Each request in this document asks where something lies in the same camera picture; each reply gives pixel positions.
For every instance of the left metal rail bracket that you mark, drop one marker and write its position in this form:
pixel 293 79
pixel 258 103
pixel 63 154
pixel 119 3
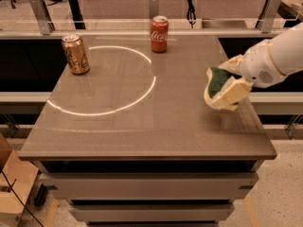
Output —
pixel 41 14

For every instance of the wooden box at left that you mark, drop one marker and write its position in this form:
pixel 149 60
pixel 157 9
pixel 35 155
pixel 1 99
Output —
pixel 16 180

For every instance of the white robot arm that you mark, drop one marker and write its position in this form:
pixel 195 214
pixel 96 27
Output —
pixel 287 50

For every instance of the grey drawer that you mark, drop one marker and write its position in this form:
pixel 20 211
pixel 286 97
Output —
pixel 152 213
pixel 152 187

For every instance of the grey upper drawer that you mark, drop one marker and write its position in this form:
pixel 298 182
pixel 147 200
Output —
pixel 152 187

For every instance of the black table leg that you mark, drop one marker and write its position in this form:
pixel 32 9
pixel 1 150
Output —
pixel 76 14

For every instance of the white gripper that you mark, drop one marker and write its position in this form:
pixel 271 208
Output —
pixel 259 65

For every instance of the red Coca-Cola can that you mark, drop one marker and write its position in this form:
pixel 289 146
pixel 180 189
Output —
pixel 159 33

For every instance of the gold soda can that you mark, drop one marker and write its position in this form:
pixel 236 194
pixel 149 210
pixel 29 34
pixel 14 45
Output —
pixel 75 53

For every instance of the grey lower drawer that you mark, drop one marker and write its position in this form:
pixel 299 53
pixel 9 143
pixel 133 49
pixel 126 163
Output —
pixel 152 213

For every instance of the middle metal rail bracket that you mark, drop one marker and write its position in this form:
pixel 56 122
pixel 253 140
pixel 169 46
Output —
pixel 153 8

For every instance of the right metal rail bracket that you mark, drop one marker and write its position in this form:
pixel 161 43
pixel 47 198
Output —
pixel 267 21

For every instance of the green and yellow sponge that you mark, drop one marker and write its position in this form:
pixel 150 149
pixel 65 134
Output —
pixel 217 78

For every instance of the metal rail bracket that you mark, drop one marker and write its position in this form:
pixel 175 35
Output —
pixel 267 21
pixel 41 14
pixel 153 8

